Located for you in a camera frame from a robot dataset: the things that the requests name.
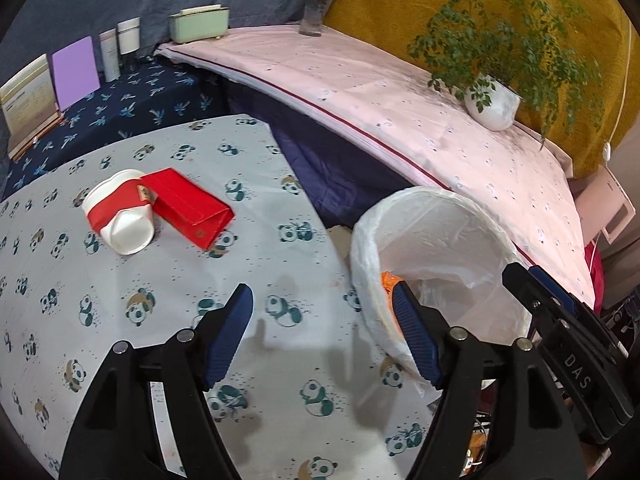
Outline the pink cardboard box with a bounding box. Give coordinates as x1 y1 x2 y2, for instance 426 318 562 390
575 165 634 246

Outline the green tissue box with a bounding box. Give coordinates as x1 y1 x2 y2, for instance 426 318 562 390
168 4 231 45

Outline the red and white paper cup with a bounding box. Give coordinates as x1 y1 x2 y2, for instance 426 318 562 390
81 169 156 256

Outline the beige open gift box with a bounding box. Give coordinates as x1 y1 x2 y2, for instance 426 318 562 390
0 53 66 162

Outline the pink cloth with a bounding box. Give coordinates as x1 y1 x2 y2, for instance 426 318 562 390
154 25 597 311

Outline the yellow cloth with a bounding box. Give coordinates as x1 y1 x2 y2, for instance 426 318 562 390
320 0 640 179

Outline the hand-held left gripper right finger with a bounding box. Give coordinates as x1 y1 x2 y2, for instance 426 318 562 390
391 282 586 480

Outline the orange plastic bag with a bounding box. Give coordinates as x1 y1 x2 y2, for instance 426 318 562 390
381 271 404 337

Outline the white tube bottle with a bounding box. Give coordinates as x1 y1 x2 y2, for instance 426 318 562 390
98 29 121 83

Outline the green plant in white pot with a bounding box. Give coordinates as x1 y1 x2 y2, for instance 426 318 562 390
389 0 606 152

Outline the panda print tablecloth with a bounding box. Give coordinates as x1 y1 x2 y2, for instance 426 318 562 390
0 115 442 480

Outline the white lined waste bin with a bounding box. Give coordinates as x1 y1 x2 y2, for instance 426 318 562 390
350 186 539 406

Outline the dark purple cloth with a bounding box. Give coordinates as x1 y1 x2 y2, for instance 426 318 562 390
225 82 417 232

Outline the red flat box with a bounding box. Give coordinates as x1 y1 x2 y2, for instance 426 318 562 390
142 168 236 251

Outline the red cloth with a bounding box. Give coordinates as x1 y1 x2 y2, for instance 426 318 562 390
582 240 606 307

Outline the navy leaf print cloth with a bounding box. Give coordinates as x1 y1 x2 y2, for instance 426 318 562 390
0 55 227 202

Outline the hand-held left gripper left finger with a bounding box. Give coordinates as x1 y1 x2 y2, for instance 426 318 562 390
59 283 255 480

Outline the purple board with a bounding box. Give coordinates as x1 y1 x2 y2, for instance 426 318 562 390
51 36 101 111

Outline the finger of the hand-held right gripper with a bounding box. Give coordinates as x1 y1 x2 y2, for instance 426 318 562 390
527 265 629 359
502 262 576 343

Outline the white power cable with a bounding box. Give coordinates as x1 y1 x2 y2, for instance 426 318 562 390
602 10 634 166

